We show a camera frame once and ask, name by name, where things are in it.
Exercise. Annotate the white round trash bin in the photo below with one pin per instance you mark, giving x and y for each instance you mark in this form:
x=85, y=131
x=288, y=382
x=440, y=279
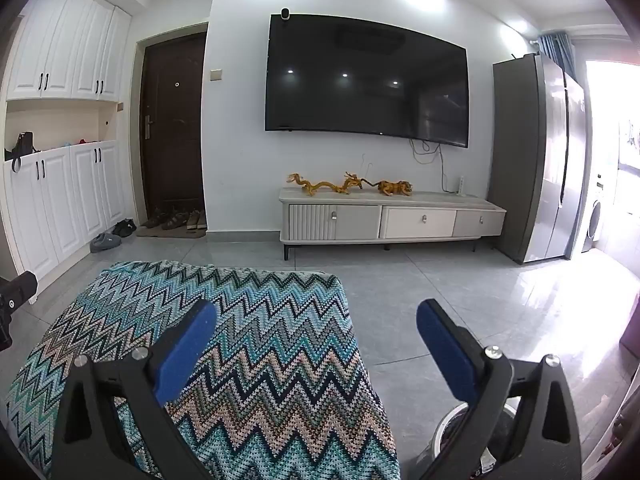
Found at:
x=441, y=435

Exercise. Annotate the black handbag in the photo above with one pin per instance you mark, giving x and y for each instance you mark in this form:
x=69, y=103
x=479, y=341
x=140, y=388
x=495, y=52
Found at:
x=22, y=145

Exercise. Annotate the dark brown shoes pair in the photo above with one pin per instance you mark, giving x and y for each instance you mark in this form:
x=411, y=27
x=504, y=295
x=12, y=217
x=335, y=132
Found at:
x=154, y=218

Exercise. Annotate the black shoes pair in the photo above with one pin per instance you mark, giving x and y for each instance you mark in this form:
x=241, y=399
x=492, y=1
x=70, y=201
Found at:
x=124, y=228

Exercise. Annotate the white built-in shoe cabinet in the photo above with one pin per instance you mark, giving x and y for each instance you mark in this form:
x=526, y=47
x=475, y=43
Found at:
x=55, y=195

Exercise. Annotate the golden tiger figurine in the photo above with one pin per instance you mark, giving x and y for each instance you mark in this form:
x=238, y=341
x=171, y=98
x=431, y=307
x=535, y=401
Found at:
x=395, y=188

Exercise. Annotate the beige wall switch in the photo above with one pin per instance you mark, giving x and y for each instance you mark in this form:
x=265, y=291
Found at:
x=215, y=75

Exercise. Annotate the red cloth item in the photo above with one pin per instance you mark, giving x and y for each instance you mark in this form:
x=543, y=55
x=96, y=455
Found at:
x=82, y=141

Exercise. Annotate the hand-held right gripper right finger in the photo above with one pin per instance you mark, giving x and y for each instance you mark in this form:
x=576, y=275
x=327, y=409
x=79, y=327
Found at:
x=450, y=355

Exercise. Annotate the white grey television stand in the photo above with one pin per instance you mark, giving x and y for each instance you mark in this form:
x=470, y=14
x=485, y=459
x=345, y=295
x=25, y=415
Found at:
x=360, y=220

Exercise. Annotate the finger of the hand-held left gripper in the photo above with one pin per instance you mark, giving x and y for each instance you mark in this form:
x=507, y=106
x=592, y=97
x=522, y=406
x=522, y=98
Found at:
x=20, y=287

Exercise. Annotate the brown doormat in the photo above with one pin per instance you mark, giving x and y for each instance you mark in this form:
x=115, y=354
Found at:
x=150, y=232

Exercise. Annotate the grey slippers pair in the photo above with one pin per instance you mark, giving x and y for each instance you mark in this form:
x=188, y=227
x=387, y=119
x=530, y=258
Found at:
x=104, y=243

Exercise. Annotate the brown sandals pair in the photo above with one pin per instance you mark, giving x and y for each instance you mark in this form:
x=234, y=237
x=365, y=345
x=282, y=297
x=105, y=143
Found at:
x=175, y=220

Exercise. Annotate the grey double-door refrigerator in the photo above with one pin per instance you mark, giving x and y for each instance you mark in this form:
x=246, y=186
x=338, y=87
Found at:
x=520, y=160

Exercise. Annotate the white washing machine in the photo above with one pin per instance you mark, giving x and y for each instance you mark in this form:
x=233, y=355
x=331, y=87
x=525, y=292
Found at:
x=595, y=215

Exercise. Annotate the dark brown entrance door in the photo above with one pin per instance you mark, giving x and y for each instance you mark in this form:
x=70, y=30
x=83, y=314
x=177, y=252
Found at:
x=172, y=125

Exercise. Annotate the tan shoe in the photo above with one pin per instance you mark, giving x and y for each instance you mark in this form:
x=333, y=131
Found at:
x=201, y=219
x=191, y=221

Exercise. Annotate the large black wall television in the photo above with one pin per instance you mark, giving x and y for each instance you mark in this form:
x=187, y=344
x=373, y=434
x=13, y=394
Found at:
x=365, y=75

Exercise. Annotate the white power strip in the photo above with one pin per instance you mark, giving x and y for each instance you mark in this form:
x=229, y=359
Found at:
x=461, y=186

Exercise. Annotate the blue curtain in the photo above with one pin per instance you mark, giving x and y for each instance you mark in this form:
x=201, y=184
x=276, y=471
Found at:
x=557, y=52

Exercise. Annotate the golden dragon figurine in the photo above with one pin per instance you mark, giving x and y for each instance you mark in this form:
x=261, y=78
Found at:
x=322, y=186

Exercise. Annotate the zigzag knitted blanket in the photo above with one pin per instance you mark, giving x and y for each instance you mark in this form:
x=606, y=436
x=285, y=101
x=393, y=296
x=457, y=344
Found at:
x=280, y=360

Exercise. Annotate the purple cabinet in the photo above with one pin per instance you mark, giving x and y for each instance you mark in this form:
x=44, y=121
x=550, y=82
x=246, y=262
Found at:
x=631, y=325

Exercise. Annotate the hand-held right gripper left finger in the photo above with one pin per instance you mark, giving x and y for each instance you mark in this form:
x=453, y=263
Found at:
x=185, y=355

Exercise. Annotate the small white security camera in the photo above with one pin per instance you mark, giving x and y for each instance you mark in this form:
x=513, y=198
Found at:
x=286, y=14

